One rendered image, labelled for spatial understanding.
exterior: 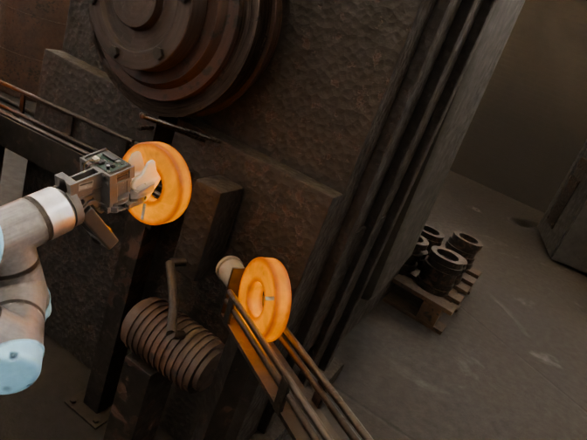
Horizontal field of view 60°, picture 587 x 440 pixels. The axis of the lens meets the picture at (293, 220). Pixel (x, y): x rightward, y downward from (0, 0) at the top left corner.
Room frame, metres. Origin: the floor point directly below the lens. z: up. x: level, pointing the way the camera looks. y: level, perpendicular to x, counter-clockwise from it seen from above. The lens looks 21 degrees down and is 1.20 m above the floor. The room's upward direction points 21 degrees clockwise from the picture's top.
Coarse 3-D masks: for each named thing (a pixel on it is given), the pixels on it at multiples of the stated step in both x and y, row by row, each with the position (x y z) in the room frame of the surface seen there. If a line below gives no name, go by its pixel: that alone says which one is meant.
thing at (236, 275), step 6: (234, 270) 0.88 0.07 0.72; (240, 270) 0.89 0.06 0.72; (234, 276) 0.88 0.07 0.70; (240, 276) 0.89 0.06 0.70; (228, 282) 0.88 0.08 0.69; (234, 282) 0.88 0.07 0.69; (228, 288) 0.87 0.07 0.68; (234, 288) 0.88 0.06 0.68; (222, 306) 0.87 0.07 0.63; (222, 312) 0.87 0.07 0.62
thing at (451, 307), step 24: (432, 240) 2.95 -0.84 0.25; (456, 240) 2.90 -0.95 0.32; (408, 264) 2.52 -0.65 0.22; (432, 264) 2.46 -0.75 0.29; (456, 264) 2.44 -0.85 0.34; (408, 288) 2.40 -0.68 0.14; (432, 288) 2.42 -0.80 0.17; (456, 288) 2.64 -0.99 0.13; (408, 312) 2.38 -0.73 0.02; (432, 312) 2.34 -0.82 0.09; (456, 312) 2.62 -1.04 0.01
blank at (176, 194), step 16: (144, 144) 0.89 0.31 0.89; (160, 144) 0.88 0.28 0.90; (144, 160) 0.88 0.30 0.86; (160, 160) 0.87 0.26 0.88; (176, 160) 0.87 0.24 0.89; (160, 176) 0.87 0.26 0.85; (176, 176) 0.85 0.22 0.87; (176, 192) 0.85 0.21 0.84; (144, 208) 0.87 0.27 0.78; (160, 208) 0.86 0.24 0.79; (176, 208) 0.85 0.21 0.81
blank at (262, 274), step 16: (256, 272) 0.84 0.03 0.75; (272, 272) 0.80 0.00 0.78; (240, 288) 0.88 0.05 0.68; (256, 288) 0.86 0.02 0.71; (272, 288) 0.79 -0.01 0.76; (288, 288) 0.79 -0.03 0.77; (256, 304) 0.85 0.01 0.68; (272, 304) 0.77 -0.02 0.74; (288, 304) 0.78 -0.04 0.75; (256, 320) 0.80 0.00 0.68; (272, 320) 0.76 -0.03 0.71; (272, 336) 0.77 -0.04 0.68
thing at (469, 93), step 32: (512, 0) 1.83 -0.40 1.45; (480, 64) 1.81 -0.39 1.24; (480, 96) 2.09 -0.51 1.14; (448, 128) 1.78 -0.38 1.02; (448, 160) 2.06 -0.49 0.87; (416, 192) 1.80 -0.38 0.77; (416, 224) 2.03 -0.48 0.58; (384, 256) 1.85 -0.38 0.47; (384, 288) 2.33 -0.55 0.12; (352, 320) 1.94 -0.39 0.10
